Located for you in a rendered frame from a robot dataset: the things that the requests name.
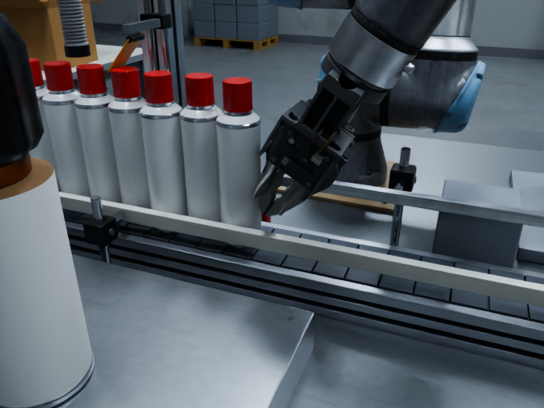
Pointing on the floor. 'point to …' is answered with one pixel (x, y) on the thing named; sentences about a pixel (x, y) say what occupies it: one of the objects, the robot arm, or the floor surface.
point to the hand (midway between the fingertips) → (271, 204)
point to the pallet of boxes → (235, 23)
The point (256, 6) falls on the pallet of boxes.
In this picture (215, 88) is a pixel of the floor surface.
